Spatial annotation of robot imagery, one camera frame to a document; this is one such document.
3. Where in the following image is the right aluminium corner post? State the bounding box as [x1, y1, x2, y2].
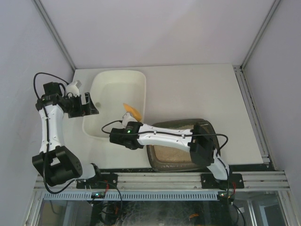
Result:
[240, 0, 282, 70]

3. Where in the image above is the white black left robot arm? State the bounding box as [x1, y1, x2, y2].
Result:
[32, 81, 99, 186]

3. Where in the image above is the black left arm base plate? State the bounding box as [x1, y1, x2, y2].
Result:
[76, 173, 118, 190]

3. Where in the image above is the grey slotted cable duct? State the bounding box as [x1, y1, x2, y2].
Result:
[43, 191, 219, 201]

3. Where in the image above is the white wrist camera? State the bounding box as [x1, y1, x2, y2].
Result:
[122, 112, 138, 128]
[66, 81, 82, 97]

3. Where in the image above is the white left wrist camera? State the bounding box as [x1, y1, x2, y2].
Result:
[66, 81, 82, 97]

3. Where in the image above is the white plastic waste tub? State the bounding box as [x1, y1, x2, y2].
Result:
[82, 70, 146, 139]

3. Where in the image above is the dark grey litter box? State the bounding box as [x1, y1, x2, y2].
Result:
[146, 119, 215, 172]

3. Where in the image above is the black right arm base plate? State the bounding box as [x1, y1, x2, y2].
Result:
[201, 173, 245, 190]

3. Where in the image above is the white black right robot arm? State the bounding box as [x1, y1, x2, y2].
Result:
[109, 121, 230, 181]

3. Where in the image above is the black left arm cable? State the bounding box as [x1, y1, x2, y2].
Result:
[32, 72, 123, 201]

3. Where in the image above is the orange plastic litter scoop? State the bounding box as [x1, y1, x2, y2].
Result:
[123, 103, 142, 122]

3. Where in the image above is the aluminium corner post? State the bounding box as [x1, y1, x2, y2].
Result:
[240, 0, 282, 70]
[32, 0, 76, 72]

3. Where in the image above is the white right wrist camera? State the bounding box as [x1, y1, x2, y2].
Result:
[122, 112, 138, 128]

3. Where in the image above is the aluminium mounting rail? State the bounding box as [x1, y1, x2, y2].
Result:
[33, 170, 290, 192]

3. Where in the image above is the left aluminium corner post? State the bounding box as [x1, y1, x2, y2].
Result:
[32, 0, 76, 72]

